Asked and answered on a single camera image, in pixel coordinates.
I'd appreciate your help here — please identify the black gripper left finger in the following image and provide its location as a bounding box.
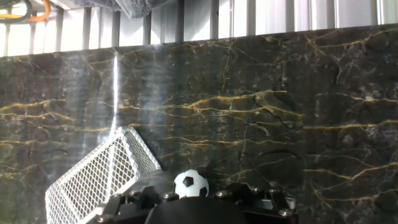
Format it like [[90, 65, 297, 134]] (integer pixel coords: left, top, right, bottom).
[[95, 185, 181, 224]]

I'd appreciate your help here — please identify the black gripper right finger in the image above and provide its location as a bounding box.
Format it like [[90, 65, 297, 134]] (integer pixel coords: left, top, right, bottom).
[[211, 182, 299, 218]]

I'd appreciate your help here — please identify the small soccer ball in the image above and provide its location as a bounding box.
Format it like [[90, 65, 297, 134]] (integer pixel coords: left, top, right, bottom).
[[172, 169, 210, 199]]

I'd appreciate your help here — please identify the white mesh goal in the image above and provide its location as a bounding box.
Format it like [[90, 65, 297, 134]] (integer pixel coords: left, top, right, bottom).
[[45, 126, 162, 224]]

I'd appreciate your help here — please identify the black gold-veined marble mat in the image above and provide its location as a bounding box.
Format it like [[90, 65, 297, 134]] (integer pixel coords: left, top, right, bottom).
[[0, 23, 398, 224]]

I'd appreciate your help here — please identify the grey towel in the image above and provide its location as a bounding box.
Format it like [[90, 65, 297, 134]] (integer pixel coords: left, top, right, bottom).
[[73, 0, 175, 19]]

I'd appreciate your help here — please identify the orange tube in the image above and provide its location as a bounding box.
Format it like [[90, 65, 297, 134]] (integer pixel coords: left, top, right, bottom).
[[0, 0, 52, 23]]

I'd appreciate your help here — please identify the thick black cable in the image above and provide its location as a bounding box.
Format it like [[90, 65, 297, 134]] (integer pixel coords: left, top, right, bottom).
[[0, 0, 34, 24]]

